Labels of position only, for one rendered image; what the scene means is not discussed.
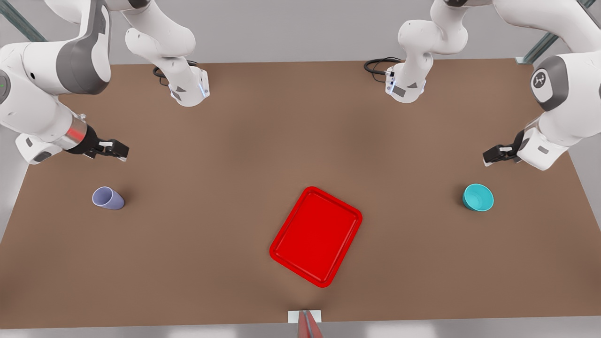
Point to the silver frame post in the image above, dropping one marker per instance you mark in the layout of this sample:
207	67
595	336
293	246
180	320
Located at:
307	324
21	21
544	42

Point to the lavender cup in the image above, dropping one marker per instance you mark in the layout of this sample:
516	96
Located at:
107	198

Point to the red tray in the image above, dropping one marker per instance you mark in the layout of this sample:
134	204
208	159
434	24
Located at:
316	237

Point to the teal bowl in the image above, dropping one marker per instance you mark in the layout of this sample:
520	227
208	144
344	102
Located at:
478	197

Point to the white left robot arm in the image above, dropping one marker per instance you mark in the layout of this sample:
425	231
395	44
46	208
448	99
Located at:
558	94

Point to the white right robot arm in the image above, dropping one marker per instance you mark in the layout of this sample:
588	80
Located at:
37	89

